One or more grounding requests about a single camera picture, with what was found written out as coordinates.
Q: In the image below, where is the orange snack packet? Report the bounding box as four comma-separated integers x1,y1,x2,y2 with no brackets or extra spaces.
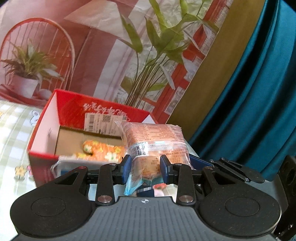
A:
115,121,193,195

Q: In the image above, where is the red cardboard box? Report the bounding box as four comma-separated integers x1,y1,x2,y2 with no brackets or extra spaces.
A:
27,89,157,187

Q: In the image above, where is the teal curtain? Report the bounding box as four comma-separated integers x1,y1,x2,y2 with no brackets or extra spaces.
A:
189,1,295,180

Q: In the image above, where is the printed room backdrop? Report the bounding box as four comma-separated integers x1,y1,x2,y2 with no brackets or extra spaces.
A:
1,1,232,123

